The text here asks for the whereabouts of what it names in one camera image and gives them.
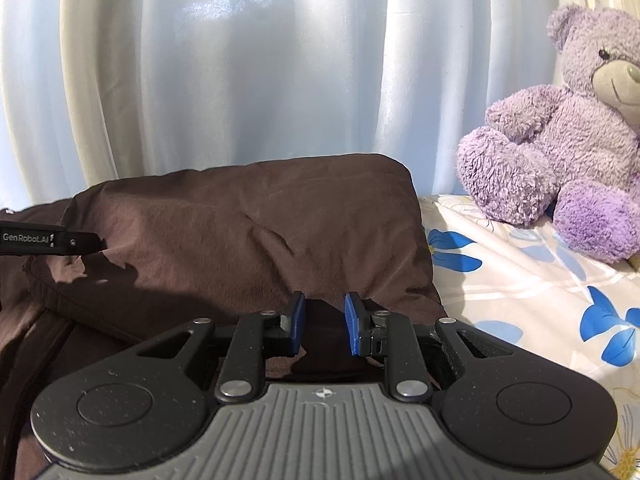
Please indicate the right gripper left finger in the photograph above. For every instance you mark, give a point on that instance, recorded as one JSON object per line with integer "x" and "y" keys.
{"x": 282, "y": 332}

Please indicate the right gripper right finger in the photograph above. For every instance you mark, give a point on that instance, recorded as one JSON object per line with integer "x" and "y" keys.
{"x": 366, "y": 324}

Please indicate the purple teddy bear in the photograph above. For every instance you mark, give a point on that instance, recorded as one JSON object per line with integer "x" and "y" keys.
{"x": 573, "y": 149}

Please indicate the pale blue sheer curtain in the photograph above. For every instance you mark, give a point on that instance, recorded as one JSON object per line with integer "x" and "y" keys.
{"x": 95, "y": 90}

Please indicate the floral bed sheet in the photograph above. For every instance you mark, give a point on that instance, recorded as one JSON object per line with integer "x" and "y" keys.
{"x": 528, "y": 288}

